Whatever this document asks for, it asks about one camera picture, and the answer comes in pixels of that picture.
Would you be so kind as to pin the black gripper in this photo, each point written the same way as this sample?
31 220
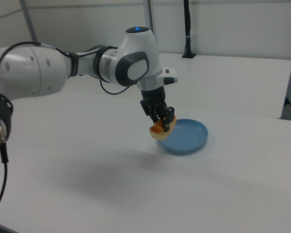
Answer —
152 98

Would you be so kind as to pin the bread with orange topping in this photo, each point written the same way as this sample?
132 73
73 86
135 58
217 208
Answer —
158 133

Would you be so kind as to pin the blue round plate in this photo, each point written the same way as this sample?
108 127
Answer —
186 138

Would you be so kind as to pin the black pole with base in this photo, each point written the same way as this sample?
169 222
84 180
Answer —
188 29

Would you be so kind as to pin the grey metal frame post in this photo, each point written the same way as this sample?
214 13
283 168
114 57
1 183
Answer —
149 14
29 21

